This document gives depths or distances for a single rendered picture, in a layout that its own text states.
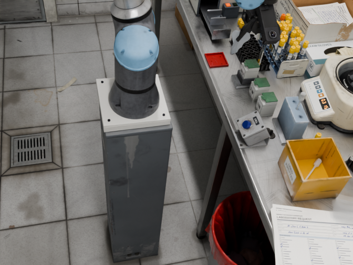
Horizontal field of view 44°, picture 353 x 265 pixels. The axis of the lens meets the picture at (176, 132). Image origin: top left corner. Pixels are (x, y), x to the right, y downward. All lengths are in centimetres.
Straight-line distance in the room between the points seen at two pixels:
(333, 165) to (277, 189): 16
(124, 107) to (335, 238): 66
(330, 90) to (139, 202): 76
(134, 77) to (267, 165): 45
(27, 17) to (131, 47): 207
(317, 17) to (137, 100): 82
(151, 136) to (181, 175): 97
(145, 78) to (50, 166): 122
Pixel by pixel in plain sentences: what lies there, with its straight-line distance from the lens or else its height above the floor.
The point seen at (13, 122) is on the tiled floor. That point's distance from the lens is 254.
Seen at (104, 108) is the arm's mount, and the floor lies 90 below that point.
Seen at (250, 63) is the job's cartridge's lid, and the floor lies 96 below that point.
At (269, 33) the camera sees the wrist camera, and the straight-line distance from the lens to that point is 126.
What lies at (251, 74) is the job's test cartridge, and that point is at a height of 92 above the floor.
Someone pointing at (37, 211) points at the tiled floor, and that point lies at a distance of 218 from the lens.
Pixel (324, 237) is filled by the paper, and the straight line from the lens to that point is 117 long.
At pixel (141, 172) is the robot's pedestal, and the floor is 67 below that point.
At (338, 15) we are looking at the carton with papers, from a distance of 180.
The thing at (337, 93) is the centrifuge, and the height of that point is 99.
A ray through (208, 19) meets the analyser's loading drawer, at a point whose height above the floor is 93.
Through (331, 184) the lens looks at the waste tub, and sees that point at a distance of 119.
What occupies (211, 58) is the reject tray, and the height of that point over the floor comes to 88.
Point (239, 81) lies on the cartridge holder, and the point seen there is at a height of 89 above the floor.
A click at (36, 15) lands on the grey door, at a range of 316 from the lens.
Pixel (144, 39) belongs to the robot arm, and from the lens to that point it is 117.
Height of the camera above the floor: 185
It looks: 49 degrees down
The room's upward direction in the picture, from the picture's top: 7 degrees clockwise
